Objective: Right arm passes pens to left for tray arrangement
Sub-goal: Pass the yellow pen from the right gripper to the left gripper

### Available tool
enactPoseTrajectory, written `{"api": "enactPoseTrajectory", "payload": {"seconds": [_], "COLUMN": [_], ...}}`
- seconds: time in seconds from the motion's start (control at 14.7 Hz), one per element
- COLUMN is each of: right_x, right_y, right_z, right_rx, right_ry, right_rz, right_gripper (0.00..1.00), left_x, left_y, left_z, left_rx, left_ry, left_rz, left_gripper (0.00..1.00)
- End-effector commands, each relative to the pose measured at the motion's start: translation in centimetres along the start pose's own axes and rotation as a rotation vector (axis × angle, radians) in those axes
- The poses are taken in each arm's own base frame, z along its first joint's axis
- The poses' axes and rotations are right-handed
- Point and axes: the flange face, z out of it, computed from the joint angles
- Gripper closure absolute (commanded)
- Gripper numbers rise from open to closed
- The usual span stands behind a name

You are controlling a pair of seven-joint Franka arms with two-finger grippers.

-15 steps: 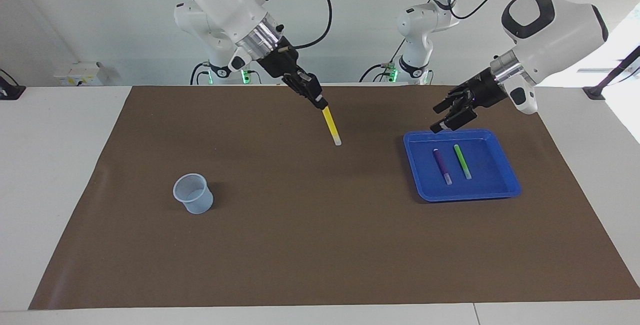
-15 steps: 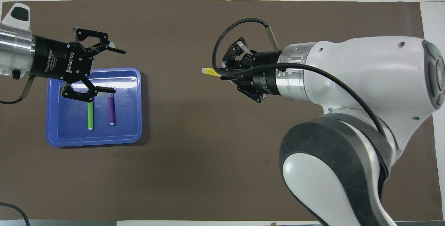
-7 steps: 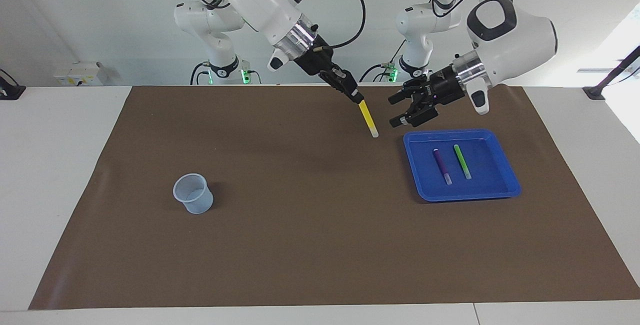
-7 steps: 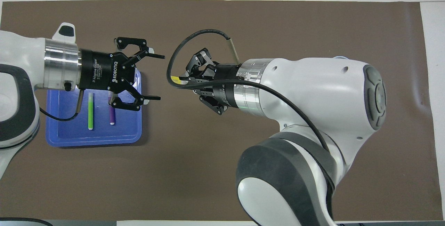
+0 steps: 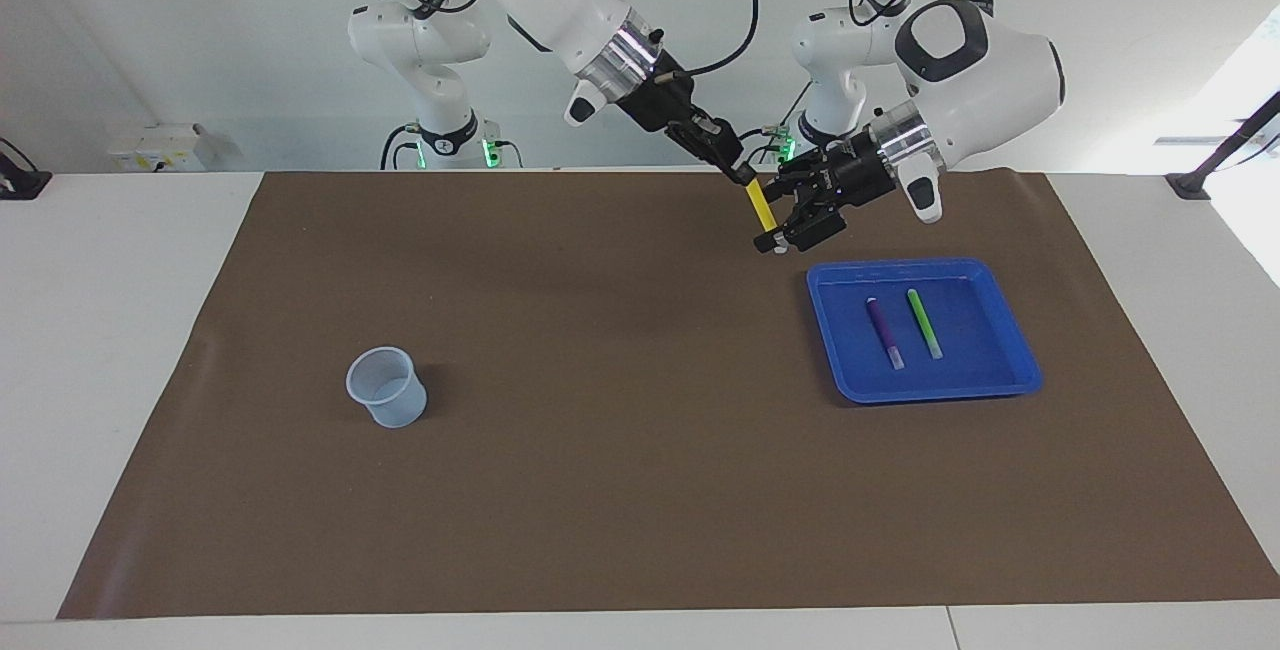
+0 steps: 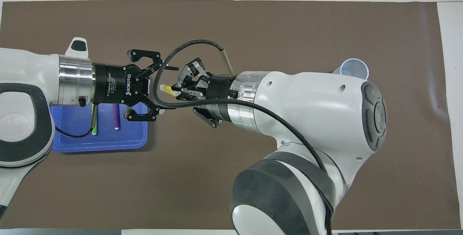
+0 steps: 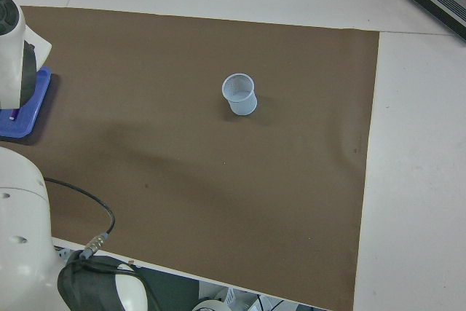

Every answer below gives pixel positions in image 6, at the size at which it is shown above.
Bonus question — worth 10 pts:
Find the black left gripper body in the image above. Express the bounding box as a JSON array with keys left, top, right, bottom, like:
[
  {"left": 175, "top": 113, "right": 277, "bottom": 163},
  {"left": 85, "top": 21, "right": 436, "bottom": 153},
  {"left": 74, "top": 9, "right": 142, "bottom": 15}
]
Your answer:
[{"left": 93, "top": 64, "right": 138, "bottom": 106}]

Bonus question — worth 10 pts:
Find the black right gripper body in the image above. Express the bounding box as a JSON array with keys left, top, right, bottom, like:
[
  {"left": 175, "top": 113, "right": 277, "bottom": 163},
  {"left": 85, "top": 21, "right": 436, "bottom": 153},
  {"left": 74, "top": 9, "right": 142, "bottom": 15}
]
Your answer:
[{"left": 208, "top": 76, "right": 237, "bottom": 120}]

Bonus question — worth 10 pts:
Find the yellow pen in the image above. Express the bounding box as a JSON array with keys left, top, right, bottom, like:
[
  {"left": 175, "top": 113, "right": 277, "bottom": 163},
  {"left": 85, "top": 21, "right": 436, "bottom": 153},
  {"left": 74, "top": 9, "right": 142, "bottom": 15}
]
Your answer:
[{"left": 160, "top": 84, "right": 181, "bottom": 96}]

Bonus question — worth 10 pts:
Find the green pen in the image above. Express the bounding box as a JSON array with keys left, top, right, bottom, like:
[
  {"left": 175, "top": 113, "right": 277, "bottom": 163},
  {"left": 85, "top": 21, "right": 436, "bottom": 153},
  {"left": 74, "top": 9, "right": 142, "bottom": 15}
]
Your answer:
[{"left": 90, "top": 105, "right": 98, "bottom": 136}]

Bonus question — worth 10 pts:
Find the blue plastic tray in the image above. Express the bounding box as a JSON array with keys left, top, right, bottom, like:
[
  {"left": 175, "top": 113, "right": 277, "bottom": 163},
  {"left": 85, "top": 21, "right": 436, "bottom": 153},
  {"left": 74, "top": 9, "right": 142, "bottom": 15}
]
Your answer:
[{"left": 51, "top": 101, "right": 149, "bottom": 153}]

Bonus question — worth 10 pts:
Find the brown table mat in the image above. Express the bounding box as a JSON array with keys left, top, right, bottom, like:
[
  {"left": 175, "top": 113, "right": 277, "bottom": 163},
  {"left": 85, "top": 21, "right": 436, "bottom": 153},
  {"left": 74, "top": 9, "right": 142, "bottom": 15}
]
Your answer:
[{"left": 0, "top": 0, "right": 452, "bottom": 230}]

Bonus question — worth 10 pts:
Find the translucent plastic cup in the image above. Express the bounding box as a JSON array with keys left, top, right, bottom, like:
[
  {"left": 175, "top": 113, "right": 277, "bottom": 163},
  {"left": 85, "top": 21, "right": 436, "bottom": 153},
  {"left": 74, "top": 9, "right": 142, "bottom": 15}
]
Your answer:
[{"left": 332, "top": 58, "right": 370, "bottom": 81}]

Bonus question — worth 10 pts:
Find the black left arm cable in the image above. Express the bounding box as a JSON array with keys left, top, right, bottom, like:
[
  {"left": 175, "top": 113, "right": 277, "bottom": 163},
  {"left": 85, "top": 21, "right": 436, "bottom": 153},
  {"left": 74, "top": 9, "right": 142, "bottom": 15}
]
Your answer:
[{"left": 54, "top": 105, "right": 98, "bottom": 138}]

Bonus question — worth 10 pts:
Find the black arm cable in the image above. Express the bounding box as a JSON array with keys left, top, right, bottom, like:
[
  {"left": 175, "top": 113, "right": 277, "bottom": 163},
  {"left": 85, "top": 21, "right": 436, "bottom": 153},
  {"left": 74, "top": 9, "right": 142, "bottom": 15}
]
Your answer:
[
  {"left": 54, "top": 105, "right": 98, "bottom": 138},
  {"left": 152, "top": 40, "right": 333, "bottom": 235}
]

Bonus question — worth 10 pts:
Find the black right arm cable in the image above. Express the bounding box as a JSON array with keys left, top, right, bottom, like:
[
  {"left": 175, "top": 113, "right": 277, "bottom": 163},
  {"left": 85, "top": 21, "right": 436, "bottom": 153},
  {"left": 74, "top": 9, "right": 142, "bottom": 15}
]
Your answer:
[{"left": 152, "top": 40, "right": 333, "bottom": 235}]

